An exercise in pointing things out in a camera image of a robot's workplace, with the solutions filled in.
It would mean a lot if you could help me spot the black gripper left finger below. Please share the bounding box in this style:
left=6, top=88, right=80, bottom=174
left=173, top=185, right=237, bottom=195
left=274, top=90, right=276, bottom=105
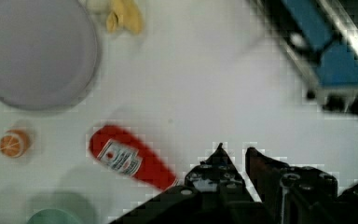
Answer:
left=110, top=145, right=263, bottom=224

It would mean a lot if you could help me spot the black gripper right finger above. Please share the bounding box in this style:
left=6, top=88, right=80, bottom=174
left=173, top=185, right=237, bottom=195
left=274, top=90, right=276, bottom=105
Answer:
left=245, top=147, right=358, bottom=224

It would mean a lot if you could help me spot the red ketchup bottle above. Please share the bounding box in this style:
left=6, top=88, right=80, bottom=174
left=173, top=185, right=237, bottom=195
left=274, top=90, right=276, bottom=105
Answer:
left=89, top=125, right=177, bottom=190

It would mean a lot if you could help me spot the plush peeled banana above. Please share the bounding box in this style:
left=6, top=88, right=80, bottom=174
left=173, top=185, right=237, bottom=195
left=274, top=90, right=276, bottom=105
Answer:
left=85, top=0, right=145, bottom=35

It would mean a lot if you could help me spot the green cup with handle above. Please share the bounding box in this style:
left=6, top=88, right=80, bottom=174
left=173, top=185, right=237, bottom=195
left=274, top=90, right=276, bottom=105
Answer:
left=26, top=208, right=83, bottom=224

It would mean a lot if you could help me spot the lavender round plate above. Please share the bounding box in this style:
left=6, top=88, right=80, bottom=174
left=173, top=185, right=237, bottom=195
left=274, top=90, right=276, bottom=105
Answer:
left=0, top=0, right=98, bottom=110

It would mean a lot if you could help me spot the silver black toaster oven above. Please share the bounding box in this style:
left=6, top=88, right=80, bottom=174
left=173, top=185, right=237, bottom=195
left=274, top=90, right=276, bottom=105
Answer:
left=248, top=0, right=358, bottom=116

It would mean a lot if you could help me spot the orange slice toy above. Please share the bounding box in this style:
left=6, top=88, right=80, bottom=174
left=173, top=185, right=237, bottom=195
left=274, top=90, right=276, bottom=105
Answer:
left=0, top=129, right=31, bottom=158

